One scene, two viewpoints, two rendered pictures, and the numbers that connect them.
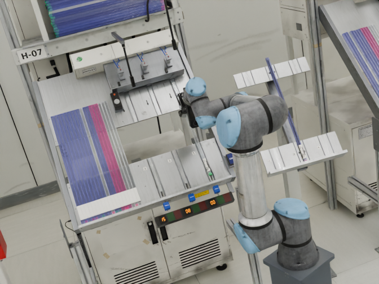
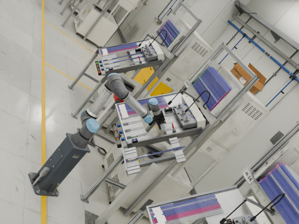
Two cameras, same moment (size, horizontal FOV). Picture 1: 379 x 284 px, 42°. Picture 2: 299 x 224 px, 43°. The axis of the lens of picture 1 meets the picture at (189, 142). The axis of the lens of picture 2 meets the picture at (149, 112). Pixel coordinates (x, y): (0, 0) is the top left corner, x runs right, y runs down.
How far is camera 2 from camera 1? 320 cm
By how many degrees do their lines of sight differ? 66
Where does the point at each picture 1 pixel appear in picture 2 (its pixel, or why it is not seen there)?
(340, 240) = not seen: outside the picture
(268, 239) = (82, 117)
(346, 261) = not seen: outside the picture
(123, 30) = (200, 103)
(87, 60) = (186, 98)
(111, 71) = (181, 105)
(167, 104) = (167, 125)
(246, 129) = (109, 77)
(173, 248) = (118, 170)
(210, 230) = (123, 181)
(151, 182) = (130, 121)
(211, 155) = (139, 138)
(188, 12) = not seen: outside the picture
